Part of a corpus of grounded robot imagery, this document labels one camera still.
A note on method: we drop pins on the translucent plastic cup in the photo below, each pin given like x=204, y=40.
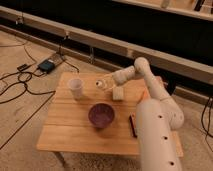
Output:
x=76, y=88

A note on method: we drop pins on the wooden table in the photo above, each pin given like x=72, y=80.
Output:
x=68, y=129

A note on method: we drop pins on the orange marker pen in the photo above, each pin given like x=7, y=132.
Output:
x=143, y=95

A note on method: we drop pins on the small black plug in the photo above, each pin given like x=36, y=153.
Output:
x=22, y=67

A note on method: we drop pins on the clear plastic bottle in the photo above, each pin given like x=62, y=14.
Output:
x=100, y=83

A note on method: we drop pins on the white rectangular block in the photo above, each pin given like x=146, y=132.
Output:
x=118, y=93

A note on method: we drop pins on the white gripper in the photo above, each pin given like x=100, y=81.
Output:
x=120, y=77

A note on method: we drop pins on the black power adapter box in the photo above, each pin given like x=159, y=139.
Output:
x=46, y=66

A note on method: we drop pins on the purple bowl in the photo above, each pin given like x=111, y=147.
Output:
x=101, y=115

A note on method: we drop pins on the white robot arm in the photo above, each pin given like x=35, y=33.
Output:
x=156, y=117

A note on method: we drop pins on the metal table leg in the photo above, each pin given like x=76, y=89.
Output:
x=60, y=158

